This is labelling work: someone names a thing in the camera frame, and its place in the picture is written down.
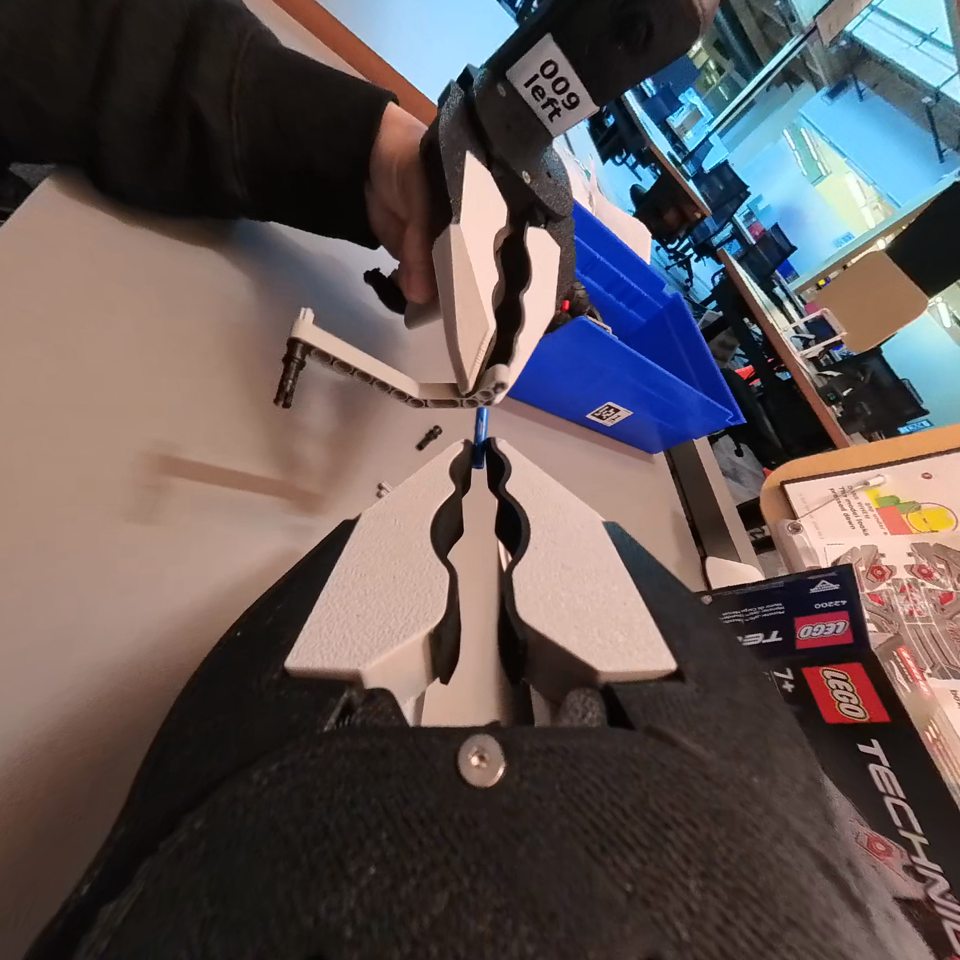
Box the sticker sheet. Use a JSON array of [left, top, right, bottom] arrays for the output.
[[820, 539, 960, 681]]

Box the grey desk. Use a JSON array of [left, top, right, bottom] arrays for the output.
[[0, 168, 753, 960]]

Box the long wooden table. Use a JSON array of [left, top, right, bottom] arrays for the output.
[[621, 88, 858, 453]]

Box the grey bent beam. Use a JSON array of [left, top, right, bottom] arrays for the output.
[[288, 306, 512, 411]]

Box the grey metal rail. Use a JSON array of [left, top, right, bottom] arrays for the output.
[[666, 438, 764, 595]]

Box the black toy set box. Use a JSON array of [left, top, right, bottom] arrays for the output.
[[696, 565, 960, 948]]

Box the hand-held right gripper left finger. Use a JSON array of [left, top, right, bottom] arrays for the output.
[[284, 438, 463, 726]]

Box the pile of toy parts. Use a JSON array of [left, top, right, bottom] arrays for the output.
[[555, 281, 606, 329]]

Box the person's left forearm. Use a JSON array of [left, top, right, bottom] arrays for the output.
[[0, 0, 400, 250]]

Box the wooden board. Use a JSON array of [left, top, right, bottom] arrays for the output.
[[760, 428, 960, 580]]

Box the blue storage bin with tag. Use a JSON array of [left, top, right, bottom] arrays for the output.
[[509, 314, 748, 456]]

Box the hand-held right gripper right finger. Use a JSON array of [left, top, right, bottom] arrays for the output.
[[491, 438, 681, 726]]

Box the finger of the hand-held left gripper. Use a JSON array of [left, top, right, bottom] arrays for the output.
[[432, 149, 513, 396], [493, 224, 561, 378]]

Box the plain blue storage bin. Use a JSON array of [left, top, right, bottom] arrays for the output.
[[565, 200, 678, 336]]

